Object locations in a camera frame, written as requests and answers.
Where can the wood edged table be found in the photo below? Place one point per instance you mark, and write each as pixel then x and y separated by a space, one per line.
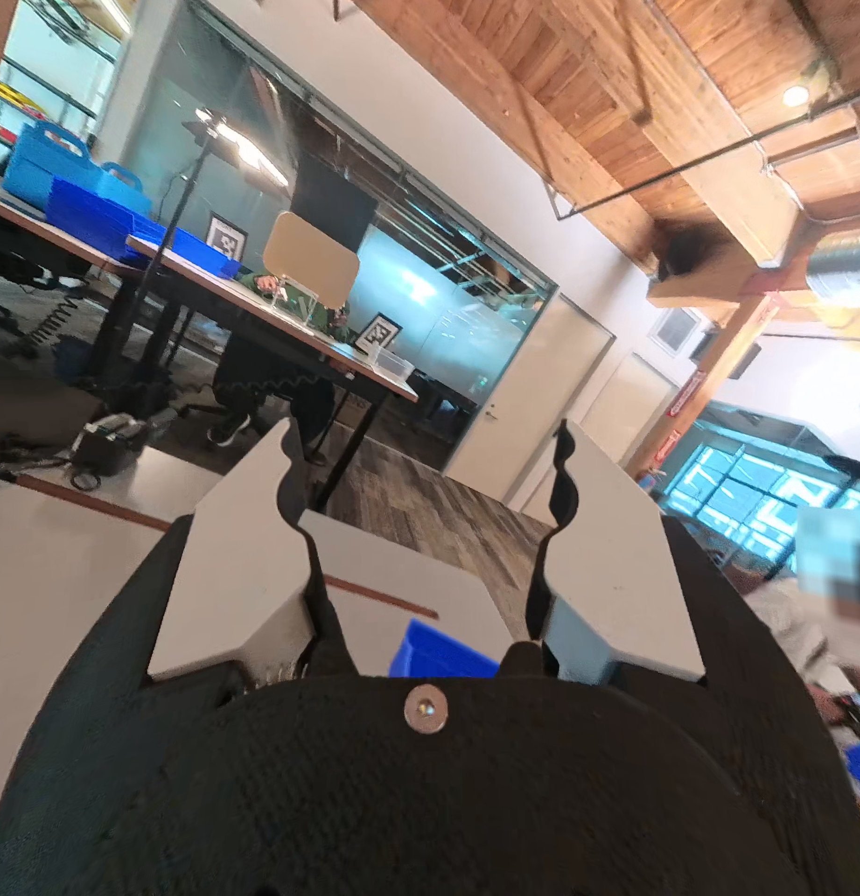
pixel 242 294
pixel 10 201

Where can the clear plastic container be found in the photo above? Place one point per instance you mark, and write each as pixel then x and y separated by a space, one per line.
pixel 393 364

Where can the small light blue tote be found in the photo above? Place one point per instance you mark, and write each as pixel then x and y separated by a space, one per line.
pixel 118 192

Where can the large light blue tote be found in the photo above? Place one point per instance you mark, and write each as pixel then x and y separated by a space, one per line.
pixel 38 168

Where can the black wall speaker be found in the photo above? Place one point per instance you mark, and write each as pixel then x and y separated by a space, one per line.
pixel 745 358

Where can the studio light on stand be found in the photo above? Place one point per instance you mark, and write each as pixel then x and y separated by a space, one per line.
pixel 244 150

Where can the black board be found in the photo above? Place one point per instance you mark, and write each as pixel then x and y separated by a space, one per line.
pixel 339 203

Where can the round ceiling light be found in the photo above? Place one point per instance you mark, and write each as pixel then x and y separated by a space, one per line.
pixel 796 96

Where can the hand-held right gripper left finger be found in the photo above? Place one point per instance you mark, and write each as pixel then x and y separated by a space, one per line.
pixel 234 574

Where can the wooden support post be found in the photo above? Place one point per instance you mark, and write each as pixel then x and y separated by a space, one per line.
pixel 720 357

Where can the white door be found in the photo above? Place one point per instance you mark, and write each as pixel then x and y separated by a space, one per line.
pixel 535 392
pixel 633 406

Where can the large paned window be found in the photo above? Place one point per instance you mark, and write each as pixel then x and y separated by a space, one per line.
pixel 752 490

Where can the long red post sign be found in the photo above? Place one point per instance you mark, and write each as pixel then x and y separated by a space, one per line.
pixel 689 393

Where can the white wall vent grille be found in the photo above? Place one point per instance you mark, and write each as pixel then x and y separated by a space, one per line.
pixel 675 332

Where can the black battery charger case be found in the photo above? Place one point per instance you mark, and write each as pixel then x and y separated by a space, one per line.
pixel 104 451

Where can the stack of blue bins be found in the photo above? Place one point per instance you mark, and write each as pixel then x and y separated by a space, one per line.
pixel 87 217

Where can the framed printed tag board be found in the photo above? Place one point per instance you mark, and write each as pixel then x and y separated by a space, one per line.
pixel 227 238
pixel 378 334

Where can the silver ventilation duct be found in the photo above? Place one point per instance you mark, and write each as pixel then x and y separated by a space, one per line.
pixel 846 269

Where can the red fire extinguisher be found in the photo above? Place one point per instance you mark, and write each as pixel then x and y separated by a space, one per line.
pixel 650 478

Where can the blue storage bin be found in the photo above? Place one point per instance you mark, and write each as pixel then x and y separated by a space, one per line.
pixel 430 654

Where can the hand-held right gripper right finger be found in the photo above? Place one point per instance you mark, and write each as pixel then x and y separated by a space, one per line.
pixel 619 574

